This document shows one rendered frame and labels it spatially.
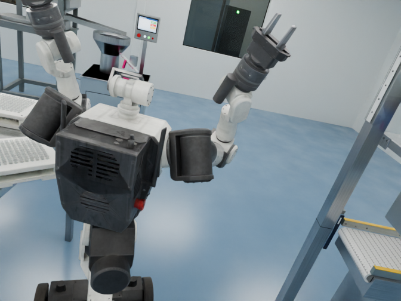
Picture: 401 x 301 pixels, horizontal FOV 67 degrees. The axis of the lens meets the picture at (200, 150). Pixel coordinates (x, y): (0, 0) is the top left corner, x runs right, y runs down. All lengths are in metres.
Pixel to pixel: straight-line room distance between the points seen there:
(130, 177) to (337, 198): 0.95
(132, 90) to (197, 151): 0.24
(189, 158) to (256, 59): 0.33
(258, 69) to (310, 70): 5.47
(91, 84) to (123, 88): 2.25
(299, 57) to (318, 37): 0.46
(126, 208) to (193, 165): 0.21
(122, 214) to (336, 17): 5.87
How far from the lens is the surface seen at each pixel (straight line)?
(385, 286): 1.39
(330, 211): 1.46
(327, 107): 6.76
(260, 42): 0.87
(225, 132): 1.06
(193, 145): 0.83
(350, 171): 1.38
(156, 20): 3.31
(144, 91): 0.84
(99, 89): 3.11
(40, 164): 1.27
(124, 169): 0.74
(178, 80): 5.82
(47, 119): 0.95
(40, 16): 1.04
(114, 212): 0.85
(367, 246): 1.47
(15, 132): 1.67
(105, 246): 0.98
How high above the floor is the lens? 1.61
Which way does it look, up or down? 25 degrees down
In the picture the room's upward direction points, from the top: 14 degrees clockwise
